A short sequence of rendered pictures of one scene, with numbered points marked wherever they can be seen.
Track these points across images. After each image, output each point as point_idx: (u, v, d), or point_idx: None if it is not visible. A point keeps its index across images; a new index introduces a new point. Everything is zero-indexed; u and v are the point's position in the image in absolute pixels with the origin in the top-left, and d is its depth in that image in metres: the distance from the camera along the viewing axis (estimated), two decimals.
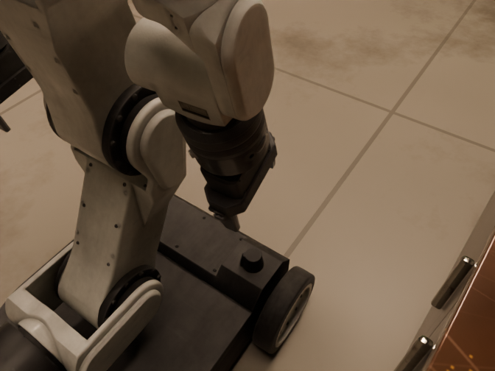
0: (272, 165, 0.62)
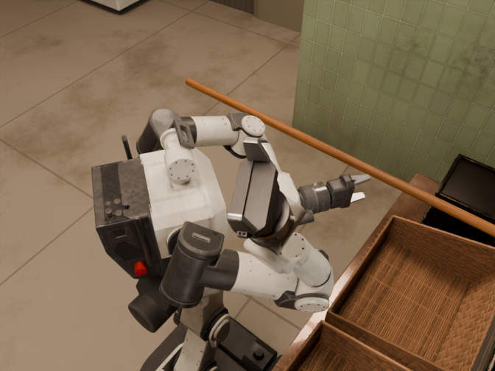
0: (246, 138, 0.57)
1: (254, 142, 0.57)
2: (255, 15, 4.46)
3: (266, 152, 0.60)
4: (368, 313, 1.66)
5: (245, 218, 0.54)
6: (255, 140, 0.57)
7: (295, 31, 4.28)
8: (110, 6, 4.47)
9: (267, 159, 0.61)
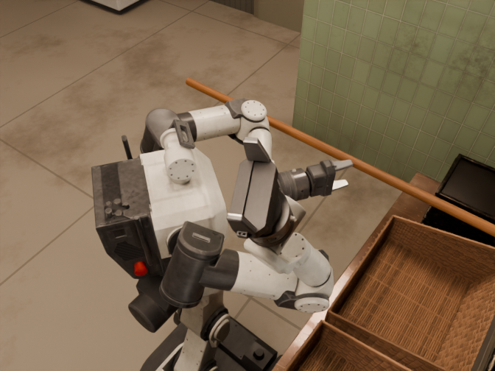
0: (246, 138, 0.57)
1: (254, 142, 0.57)
2: (255, 15, 4.46)
3: (266, 152, 0.60)
4: (368, 313, 1.66)
5: (245, 218, 0.54)
6: (255, 140, 0.57)
7: (295, 31, 4.28)
8: (110, 6, 4.47)
9: (267, 159, 0.61)
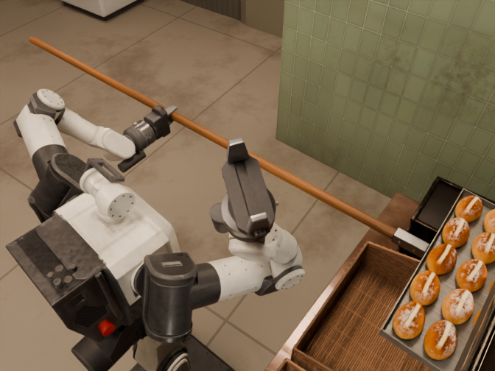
0: (231, 141, 0.57)
1: (241, 142, 0.57)
2: (243, 21, 4.38)
3: (247, 149, 0.61)
4: (339, 347, 1.58)
5: (266, 214, 0.55)
6: (241, 139, 0.57)
7: None
8: (94, 13, 4.38)
9: (247, 155, 0.61)
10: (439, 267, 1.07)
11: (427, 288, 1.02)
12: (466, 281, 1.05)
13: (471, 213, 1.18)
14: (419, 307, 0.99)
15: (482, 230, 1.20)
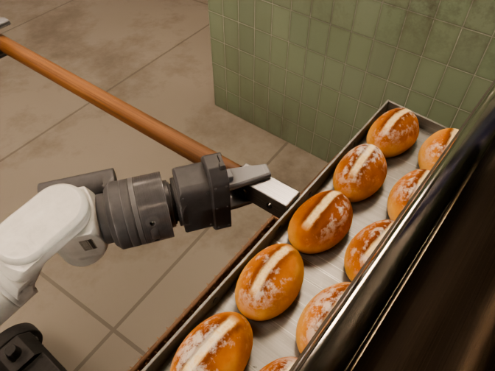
0: (270, 172, 0.56)
1: (267, 168, 0.58)
2: None
3: (237, 168, 0.57)
4: None
5: None
6: (267, 166, 0.57)
7: None
8: None
9: None
10: (306, 237, 0.50)
11: (263, 280, 0.44)
12: (359, 266, 0.47)
13: (392, 138, 0.61)
14: (230, 326, 0.41)
15: (415, 170, 0.62)
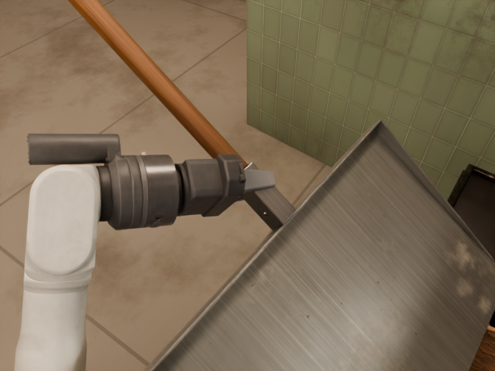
0: (275, 182, 0.57)
1: (271, 175, 0.58)
2: None
3: (245, 169, 0.56)
4: None
5: None
6: (272, 174, 0.58)
7: None
8: None
9: None
10: None
11: None
12: None
13: None
14: None
15: (382, 199, 0.69)
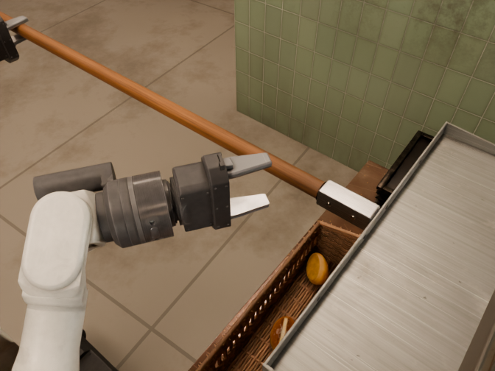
0: (271, 161, 0.55)
1: (268, 157, 0.56)
2: None
3: (237, 157, 0.55)
4: None
5: (256, 194, 0.62)
6: (267, 154, 0.56)
7: None
8: None
9: None
10: None
11: None
12: None
13: None
14: None
15: (476, 186, 0.70)
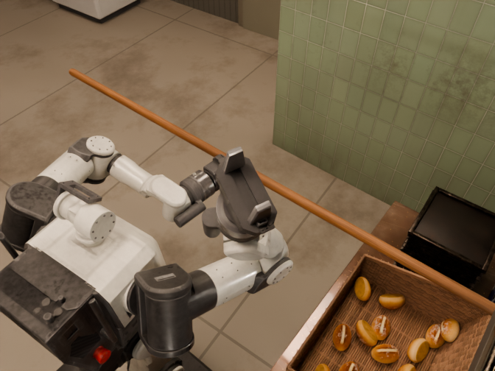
0: (230, 152, 0.56)
1: (240, 151, 0.56)
2: (240, 23, 4.33)
3: (243, 157, 0.60)
4: (334, 364, 1.53)
5: (269, 202, 0.55)
6: (239, 149, 0.56)
7: None
8: (90, 15, 4.34)
9: (244, 163, 0.61)
10: (368, 345, 1.54)
11: (393, 349, 1.50)
12: None
13: None
14: None
15: None
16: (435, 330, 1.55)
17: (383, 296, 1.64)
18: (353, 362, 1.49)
